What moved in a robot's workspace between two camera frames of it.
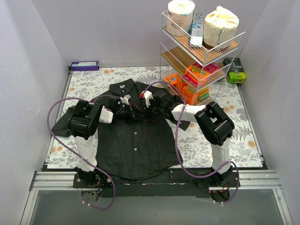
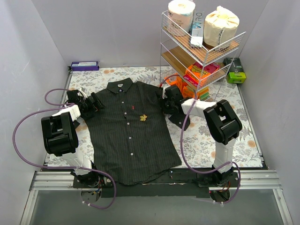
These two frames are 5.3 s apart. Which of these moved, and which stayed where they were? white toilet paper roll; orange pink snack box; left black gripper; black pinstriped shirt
Moved: left black gripper
Stayed: orange pink snack box; black pinstriped shirt; white toilet paper roll
